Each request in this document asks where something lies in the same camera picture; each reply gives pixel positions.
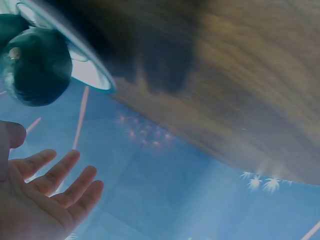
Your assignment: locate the person's left hand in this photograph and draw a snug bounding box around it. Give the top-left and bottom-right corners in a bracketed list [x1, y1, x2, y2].
[0, 119, 105, 240]

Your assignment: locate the dark green round fruit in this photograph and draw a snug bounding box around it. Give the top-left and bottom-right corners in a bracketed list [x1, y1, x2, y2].
[4, 26, 74, 108]

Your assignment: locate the white round plate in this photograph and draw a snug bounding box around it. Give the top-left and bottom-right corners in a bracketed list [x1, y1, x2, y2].
[15, 0, 118, 95]

